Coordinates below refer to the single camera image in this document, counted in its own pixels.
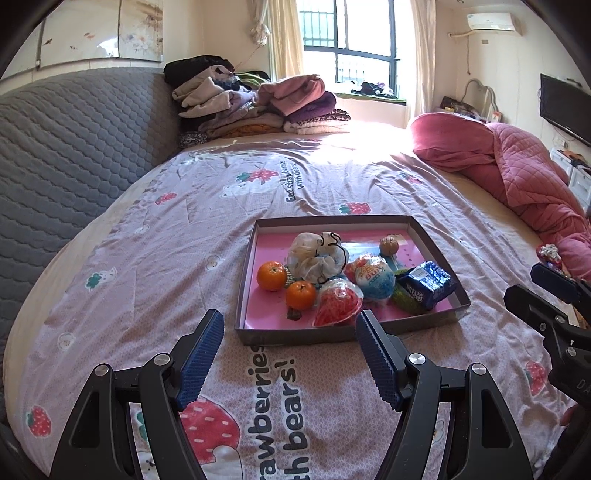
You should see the blue surprise egg toy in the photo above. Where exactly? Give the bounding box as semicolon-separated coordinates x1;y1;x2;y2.
344;254;396;302

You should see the right hand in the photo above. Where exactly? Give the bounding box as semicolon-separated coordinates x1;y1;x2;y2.
560;404;579;427

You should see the cream right curtain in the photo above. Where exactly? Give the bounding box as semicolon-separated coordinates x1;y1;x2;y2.
408;0;437;119

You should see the green fuzzy ring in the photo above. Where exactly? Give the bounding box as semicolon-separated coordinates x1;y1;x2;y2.
390;268;429;316

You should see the pile of folded clothes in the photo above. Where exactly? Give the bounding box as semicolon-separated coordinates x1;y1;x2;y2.
163;55;351;149

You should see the white air conditioner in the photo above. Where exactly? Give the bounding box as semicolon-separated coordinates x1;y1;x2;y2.
466;12;522;35

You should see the cream left curtain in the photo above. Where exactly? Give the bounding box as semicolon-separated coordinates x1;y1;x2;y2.
249;0;304;80

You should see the pink quilted blanket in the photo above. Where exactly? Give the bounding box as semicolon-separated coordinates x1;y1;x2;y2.
409;112;590;281

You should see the cream drawstring mesh pouch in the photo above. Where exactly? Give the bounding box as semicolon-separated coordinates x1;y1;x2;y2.
286;231;349;285

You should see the dark framed window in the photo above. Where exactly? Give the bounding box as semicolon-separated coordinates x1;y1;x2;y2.
297;0;400;101

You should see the small colourful doll toy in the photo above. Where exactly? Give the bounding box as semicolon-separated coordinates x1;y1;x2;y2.
536;243;565;273

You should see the black flat television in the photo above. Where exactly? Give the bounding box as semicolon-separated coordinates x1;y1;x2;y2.
539;74;591;147

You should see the walnut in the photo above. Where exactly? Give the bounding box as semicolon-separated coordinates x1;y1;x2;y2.
380;234;400;257

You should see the blue snack packet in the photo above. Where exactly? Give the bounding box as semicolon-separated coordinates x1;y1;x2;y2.
397;260;457;310

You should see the grey cardboard box tray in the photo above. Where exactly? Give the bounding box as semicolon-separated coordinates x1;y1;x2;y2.
233;214;472;347

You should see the pink strawberry bear bedsheet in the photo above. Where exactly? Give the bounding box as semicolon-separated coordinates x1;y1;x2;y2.
9;139;570;479

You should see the cream curtain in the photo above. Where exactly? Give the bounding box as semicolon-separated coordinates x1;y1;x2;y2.
408;0;437;119
249;0;304;80

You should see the red surprise egg toy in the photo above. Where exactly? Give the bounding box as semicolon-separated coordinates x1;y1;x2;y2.
312;278;363;328

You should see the floral wall painting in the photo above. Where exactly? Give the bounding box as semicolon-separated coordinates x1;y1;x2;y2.
3;0;163;78

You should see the orange mandarin with stem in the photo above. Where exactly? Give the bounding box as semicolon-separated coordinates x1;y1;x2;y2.
286;280;317;311

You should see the white drawer cabinet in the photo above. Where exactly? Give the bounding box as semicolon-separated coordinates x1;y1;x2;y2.
550;148;591;211

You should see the orange mandarin without stem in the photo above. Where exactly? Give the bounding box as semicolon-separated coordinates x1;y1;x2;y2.
256;261;287;292

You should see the grey quilted headboard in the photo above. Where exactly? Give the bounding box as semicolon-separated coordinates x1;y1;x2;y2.
0;67;181;333

